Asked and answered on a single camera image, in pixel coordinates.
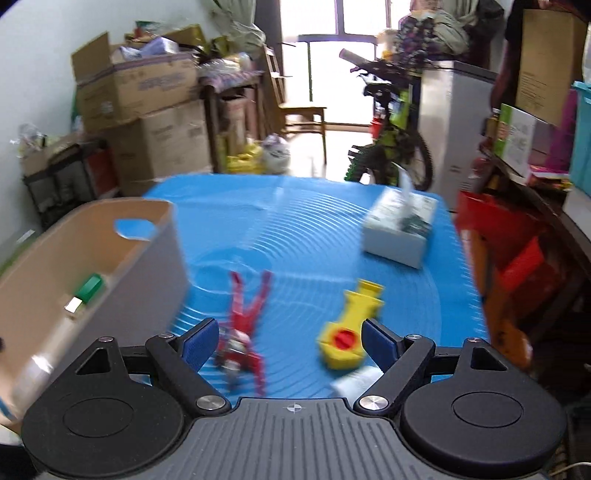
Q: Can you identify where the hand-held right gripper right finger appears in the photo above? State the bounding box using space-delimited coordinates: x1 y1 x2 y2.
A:
353 318 509 414

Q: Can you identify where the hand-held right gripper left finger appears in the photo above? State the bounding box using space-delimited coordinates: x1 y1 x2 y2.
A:
76 318 230 413

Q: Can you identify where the yellow plastic toy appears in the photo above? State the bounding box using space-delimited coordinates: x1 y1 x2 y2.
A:
316 278 385 370

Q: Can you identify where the small white bottle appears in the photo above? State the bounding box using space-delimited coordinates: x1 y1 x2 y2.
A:
330 367 384 398

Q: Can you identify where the red toy figure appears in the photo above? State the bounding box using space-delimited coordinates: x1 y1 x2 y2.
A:
213 270 273 395

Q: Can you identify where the beige plastic basket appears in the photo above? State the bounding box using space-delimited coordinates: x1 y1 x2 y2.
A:
0 198 190 435

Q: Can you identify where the green bottle with gold cap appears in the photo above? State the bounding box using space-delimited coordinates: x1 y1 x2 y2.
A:
64 273 105 317

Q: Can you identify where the white tissue box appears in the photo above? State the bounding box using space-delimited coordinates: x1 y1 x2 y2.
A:
361 168 439 269

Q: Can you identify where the blue silicone mat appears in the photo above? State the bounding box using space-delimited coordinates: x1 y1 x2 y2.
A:
143 173 490 398

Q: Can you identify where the orange paper bag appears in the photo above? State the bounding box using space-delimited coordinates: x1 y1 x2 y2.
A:
466 231 532 370

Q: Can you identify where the red paper bag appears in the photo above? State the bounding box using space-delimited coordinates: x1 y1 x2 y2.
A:
455 191 559 301

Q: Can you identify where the yellow plastic item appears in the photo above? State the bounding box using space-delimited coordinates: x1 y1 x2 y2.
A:
226 143 264 174

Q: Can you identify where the large closed cardboard box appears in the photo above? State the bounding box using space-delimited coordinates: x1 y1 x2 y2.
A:
105 99 214 197

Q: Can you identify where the white plastic bag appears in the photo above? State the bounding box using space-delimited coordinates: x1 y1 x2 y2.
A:
262 134 291 175

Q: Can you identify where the green and black bicycle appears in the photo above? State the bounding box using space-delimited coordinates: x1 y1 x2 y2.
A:
339 48 435 191

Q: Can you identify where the black metal cart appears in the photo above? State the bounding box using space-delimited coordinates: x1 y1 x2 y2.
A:
22 138 118 229

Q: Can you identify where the dark wooden shelf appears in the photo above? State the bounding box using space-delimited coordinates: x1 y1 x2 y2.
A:
480 148 591 278

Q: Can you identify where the white chest freezer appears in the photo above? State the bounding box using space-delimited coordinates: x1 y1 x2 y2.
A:
418 60 499 204

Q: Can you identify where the wooden chair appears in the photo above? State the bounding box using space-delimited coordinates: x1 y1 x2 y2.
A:
263 44 328 164

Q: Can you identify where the green and white carton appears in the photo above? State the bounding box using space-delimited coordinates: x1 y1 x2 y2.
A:
493 104 539 178

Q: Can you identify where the cluttered small table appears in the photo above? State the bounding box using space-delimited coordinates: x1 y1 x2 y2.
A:
198 76 266 174

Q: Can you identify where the open cardboard box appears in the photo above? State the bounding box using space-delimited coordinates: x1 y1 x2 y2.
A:
71 31 200 134

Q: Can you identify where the teal plastic storage bin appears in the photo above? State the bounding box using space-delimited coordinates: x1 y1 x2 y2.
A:
569 80 591 197

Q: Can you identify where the pile of clothes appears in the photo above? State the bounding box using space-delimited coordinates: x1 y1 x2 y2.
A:
379 0 472 77

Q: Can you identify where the pale green curtain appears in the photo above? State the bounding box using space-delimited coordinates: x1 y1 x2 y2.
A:
203 0 266 58

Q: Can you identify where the tall brown cardboard box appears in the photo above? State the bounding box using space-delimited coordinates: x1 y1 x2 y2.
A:
515 9 587 127

